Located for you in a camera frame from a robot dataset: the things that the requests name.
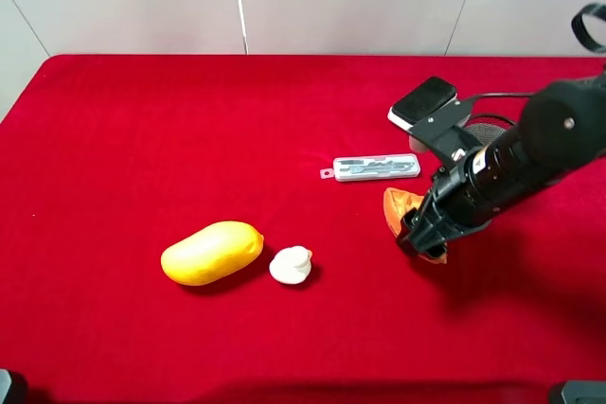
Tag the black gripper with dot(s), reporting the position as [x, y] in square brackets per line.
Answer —
[451, 209]

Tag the orange waffle bread piece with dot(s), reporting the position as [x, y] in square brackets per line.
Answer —
[403, 212]

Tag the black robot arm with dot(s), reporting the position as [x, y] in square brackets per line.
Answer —
[561, 129]

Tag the black mesh pen holder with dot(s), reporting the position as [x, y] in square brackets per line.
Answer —
[488, 127]

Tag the grey clear tool case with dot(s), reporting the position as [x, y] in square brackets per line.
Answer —
[371, 168]

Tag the black white board eraser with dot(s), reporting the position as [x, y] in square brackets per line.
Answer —
[423, 101]

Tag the white rubber duck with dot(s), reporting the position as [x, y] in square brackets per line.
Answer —
[291, 266]

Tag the dark base part right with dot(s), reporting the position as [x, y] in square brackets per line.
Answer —
[578, 392]

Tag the dark base part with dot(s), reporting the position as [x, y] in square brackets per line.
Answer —
[578, 392]
[13, 387]

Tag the yellow mango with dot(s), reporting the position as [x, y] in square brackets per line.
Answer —
[218, 250]

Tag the red table cloth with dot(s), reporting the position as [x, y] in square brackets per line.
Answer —
[106, 161]

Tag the dark base part left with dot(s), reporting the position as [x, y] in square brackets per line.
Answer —
[13, 387]

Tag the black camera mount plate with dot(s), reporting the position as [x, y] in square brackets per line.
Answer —
[443, 133]

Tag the white vertical wall pole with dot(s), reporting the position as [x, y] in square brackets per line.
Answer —
[243, 27]

